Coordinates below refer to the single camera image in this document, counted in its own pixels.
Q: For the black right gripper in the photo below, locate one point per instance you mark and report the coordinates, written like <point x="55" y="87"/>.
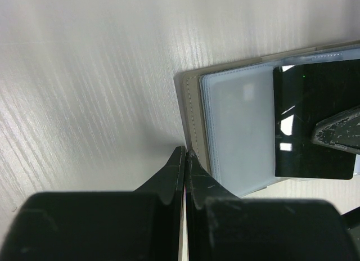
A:
<point x="340" y="132"/>

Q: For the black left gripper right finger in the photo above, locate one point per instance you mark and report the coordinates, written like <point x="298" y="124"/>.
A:
<point x="222" y="226"/>

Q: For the grey leather card holder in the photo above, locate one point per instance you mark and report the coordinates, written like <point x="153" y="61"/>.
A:
<point x="230" y="114"/>

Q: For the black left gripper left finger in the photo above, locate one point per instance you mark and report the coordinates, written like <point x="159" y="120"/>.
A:
<point x="143" y="224"/>

